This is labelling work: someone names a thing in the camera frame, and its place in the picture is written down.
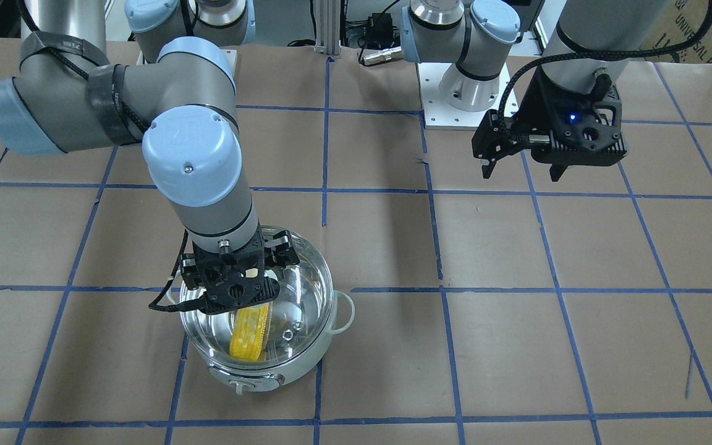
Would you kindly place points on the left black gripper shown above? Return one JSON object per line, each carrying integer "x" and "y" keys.
{"x": 543, "y": 105}

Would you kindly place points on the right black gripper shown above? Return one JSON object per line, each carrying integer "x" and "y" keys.
{"x": 190, "y": 272}

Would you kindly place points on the yellow corn cob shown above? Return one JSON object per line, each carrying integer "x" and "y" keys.
{"x": 249, "y": 332}

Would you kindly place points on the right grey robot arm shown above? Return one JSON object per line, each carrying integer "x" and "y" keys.
{"x": 178, "y": 106}

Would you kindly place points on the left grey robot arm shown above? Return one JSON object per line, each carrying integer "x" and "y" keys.
{"x": 476, "y": 36}

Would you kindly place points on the pale green cooking pot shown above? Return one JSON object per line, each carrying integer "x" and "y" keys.
{"x": 306, "y": 364}

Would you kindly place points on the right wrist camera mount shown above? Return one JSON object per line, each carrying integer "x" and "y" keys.
{"x": 234, "y": 292}

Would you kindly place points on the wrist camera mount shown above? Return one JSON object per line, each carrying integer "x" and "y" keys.
{"x": 594, "y": 136}
{"x": 234, "y": 292}

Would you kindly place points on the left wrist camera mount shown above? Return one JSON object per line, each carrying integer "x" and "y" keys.
{"x": 594, "y": 136}

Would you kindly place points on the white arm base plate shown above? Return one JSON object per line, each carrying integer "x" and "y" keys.
{"x": 451, "y": 101}

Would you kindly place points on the aluminium frame post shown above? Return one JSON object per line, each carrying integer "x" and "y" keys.
{"x": 328, "y": 15}

